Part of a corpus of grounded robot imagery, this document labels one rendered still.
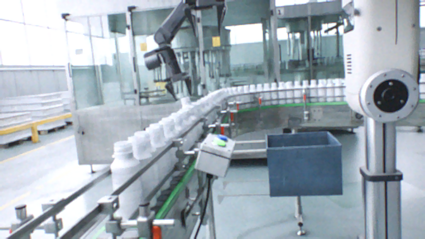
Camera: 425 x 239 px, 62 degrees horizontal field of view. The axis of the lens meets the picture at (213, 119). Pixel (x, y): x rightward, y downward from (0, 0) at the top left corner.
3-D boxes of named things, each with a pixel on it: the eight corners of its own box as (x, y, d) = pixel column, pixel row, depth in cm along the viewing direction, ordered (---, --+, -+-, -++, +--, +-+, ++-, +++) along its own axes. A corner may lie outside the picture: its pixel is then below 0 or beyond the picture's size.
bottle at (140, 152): (159, 201, 84) (152, 133, 82) (154, 211, 78) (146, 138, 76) (135, 202, 85) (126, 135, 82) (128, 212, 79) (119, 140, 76)
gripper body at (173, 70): (167, 83, 146) (161, 66, 146) (190, 75, 144) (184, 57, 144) (163, 84, 140) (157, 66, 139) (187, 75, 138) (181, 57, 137)
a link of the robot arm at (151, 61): (162, 31, 135) (167, 33, 144) (135, 42, 137) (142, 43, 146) (172, 61, 137) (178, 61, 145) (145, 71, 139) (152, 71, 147)
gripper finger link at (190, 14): (212, 35, 90) (209, -4, 88) (185, 37, 91) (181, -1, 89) (216, 36, 96) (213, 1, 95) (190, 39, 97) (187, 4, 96)
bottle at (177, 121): (175, 168, 112) (170, 117, 110) (167, 164, 117) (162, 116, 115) (191, 164, 115) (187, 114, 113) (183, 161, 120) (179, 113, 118)
